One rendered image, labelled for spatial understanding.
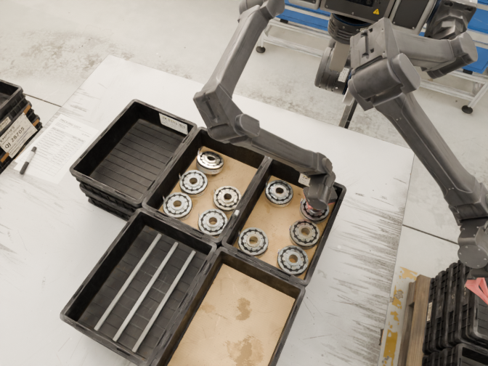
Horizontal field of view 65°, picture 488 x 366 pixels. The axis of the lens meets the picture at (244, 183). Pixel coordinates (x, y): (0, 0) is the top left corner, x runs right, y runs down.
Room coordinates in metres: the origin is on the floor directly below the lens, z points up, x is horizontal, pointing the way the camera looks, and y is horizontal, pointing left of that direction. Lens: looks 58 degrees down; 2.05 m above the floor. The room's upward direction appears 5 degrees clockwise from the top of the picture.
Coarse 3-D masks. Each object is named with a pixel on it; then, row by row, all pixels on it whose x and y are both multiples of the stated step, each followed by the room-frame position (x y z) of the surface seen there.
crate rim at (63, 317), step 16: (144, 208) 0.58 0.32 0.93; (128, 224) 0.52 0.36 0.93; (176, 224) 0.53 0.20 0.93; (208, 240) 0.49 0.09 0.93; (208, 256) 0.43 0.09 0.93; (96, 272) 0.35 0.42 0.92; (80, 288) 0.30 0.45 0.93; (192, 288) 0.33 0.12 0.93; (64, 320) 0.21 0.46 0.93; (96, 336) 0.18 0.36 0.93; (160, 336) 0.19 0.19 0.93; (128, 352) 0.14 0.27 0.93
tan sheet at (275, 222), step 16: (272, 176) 0.82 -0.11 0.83; (256, 208) 0.67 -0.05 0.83; (272, 208) 0.68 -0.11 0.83; (288, 208) 0.68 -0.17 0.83; (256, 224) 0.61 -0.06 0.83; (272, 224) 0.61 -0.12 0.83; (288, 224) 0.62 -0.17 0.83; (320, 224) 0.63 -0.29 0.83; (272, 240) 0.55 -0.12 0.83; (288, 240) 0.56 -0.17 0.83; (272, 256) 0.49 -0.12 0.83; (304, 272) 0.45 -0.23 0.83
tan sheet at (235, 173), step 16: (224, 160) 0.87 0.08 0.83; (208, 176) 0.79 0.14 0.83; (224, 176) 0.80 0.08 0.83; (240, 176) 0.80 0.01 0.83; (208, 192) 0.72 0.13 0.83; (240, 192) 0.73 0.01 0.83; (160, 208) 0.64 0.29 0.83; (192, 208) 0.65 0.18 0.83; (208, 208) 0.65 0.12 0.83; (192, 224) 0.58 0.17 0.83
